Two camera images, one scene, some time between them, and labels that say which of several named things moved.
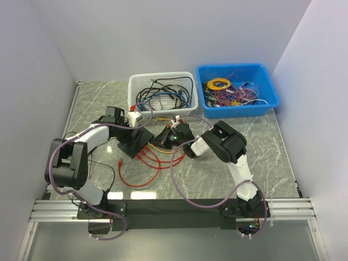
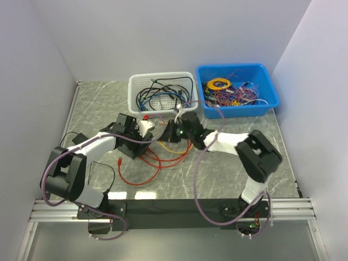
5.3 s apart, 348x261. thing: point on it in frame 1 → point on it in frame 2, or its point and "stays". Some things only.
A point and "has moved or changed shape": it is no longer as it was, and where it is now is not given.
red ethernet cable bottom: x=140 y=159 stays
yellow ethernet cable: x=165 y=151 has moved or changed shape
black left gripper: x=129 y=140 stays
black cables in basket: x=168 y=93 stays
